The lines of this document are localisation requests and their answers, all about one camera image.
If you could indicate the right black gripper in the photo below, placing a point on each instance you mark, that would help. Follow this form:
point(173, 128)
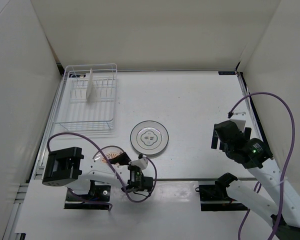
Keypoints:
point(214, 141)

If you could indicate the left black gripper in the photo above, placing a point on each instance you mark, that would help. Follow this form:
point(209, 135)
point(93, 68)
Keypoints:
point(123, 159)

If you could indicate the white plate green rim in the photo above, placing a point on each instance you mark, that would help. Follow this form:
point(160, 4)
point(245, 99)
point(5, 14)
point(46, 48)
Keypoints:
point(149, 138)

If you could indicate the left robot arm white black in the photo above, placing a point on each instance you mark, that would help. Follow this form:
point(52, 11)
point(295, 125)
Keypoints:
point(68, 168)

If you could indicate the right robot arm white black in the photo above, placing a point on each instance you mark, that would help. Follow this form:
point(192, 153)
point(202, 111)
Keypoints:
point(282, 213)

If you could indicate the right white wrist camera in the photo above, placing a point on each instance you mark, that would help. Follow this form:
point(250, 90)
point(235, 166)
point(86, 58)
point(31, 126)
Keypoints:
point(239, 118)

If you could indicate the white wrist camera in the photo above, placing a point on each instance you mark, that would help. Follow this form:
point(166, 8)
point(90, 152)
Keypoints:
point(142, 162)
point(239, 118)

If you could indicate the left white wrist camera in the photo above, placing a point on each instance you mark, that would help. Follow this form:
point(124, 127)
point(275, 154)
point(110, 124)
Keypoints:
point(142, 162)

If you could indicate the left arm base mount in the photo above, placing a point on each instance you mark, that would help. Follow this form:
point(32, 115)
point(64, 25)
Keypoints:
point(97, 198)

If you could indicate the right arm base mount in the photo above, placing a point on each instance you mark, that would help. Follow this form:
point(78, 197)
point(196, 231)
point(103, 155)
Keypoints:
point(214, 198)

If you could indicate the white wire dish rack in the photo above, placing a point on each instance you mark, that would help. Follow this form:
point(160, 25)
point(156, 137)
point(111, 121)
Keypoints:
point(74, 112)

